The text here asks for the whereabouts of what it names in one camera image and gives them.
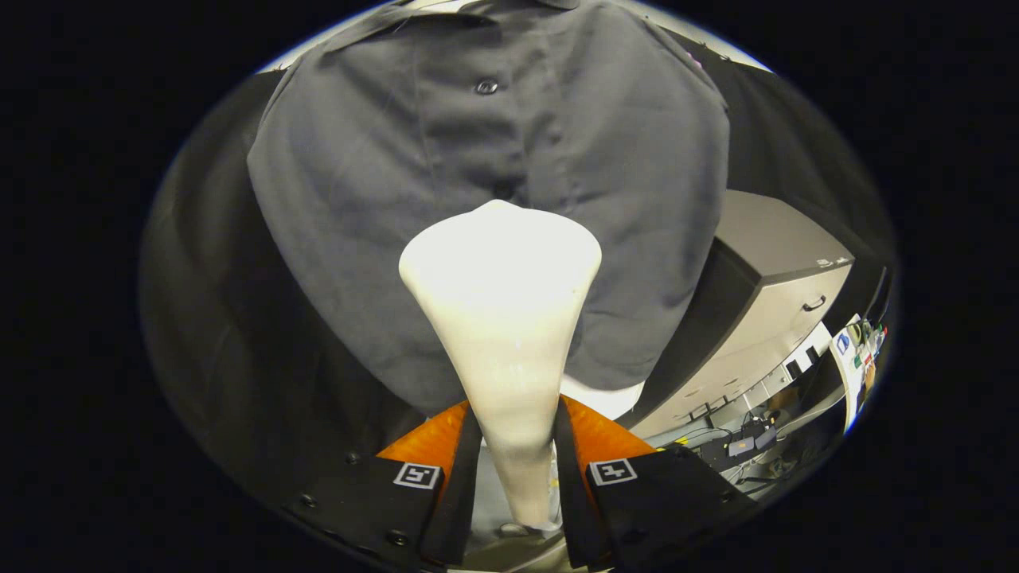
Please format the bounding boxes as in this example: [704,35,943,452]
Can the dark gray button shirt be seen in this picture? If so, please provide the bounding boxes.
[247,0,732,415]

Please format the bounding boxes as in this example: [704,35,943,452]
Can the white desk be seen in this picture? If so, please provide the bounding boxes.
[776,314,889,435]

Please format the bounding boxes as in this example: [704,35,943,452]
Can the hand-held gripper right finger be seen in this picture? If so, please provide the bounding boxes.
[553,396,757,571]

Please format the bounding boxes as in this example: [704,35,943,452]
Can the white ironing board panel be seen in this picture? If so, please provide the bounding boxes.
[560,376,646,422]

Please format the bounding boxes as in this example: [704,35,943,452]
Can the black floor cables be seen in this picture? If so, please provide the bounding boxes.
[675,406,798,480]

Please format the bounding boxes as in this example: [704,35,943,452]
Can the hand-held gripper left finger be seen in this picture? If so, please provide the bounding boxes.
[285,402,483,571]

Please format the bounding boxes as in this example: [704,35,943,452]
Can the gray drawer cabinet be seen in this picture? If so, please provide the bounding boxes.
[617,189,856,431]

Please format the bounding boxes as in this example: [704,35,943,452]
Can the white garment steamer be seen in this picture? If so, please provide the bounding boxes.
[398,199,603,531]

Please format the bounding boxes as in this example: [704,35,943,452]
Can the black backdrop cloth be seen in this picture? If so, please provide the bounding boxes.
[142,32,897,510]

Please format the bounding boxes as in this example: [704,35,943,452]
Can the dark power adapter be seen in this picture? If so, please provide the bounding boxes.
[728,430,778,459]

